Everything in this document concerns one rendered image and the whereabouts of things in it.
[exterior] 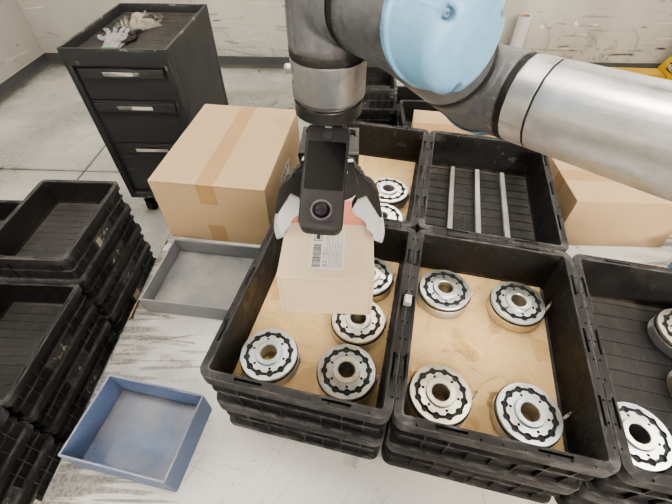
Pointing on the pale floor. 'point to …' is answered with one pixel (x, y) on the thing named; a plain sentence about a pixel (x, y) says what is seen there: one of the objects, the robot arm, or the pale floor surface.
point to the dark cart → (146, 84)
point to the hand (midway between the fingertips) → (329, 244)
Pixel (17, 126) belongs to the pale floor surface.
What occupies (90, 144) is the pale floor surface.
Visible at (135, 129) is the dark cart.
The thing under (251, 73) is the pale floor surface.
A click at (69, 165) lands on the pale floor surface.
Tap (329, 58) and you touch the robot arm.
